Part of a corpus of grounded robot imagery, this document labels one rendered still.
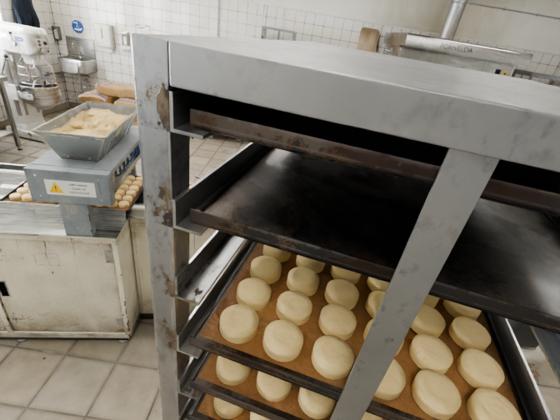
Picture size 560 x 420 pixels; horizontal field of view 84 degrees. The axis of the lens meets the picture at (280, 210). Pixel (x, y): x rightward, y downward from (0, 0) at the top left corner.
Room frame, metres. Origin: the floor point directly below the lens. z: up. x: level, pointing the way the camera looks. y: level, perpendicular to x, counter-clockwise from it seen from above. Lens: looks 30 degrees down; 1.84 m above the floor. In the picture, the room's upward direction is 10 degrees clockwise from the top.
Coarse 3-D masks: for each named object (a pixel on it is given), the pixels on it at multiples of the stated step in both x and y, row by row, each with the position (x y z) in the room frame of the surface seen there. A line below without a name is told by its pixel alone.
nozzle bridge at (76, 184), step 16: (128, 144) 1.56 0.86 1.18; (48, 160) 1.23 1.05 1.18; (64, 160) 1.25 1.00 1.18; (80, 160) 1.28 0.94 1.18; (112, 160) 1.34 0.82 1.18; (32, 176) 1.13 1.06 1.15; (48, 176) 1.14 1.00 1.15; (64, 176) 1.15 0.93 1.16; (80, 176) 1.16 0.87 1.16; (96, 176) 1.17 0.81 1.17; (32, 192) 1.12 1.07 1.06; (48, 192) 1.14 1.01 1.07; (64, 192) 1.15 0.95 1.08; (80, 192) 1.16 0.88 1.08; (96, 192) 1.17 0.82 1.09; (112, 192) 1.21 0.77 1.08; (64, 208) 1.15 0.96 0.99; (80, 208) 1.16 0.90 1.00; (64, 224) 1.14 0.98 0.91; (80, 224) 1.16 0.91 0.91
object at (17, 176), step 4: (0, 172) 1.52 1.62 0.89; (4, 172) 1.53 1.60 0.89; (8, 172) 1.53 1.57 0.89; (12, 172) 1.53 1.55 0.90; (16, 172) 1.54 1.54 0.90; (20, 172) 1.54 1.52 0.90; (0, 176) 1.52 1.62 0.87; (4, 176) 1.53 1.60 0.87; (8, 176) 1.53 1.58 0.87; (12, 176) 1.53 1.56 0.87; (16, 176) 1.54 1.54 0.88; (20, 176) 1.54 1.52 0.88; (24, 176) 1.54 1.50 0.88; (4, 180) 1.52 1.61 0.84; (8, 180) 1.53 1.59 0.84; (12, 180) 1.53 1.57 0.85; (16, 180) 1.54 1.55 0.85; (20, 180) 1.54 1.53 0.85; (24, 180) 1.54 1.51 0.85
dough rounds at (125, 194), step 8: (128, 176) 1.68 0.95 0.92; (24, 184) 1.39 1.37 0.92; (128, 184) 1.60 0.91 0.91; (136, 184) 1.60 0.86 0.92; (16, 192) 1.31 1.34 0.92; (24, 192) 1.33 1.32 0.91; (120, 192) 1.47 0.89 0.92; (128, 192) 1.49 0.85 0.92; (136, 192) 1.54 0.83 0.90; (8, 200) 1.26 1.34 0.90; (16, 200) 1.27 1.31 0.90; (24, 200) 1.27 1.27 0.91; (120, 200) 1.43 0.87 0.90; (128, 200) 1.42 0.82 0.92; (112, 208) 1.34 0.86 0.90; (120, 208) 1.35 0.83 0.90
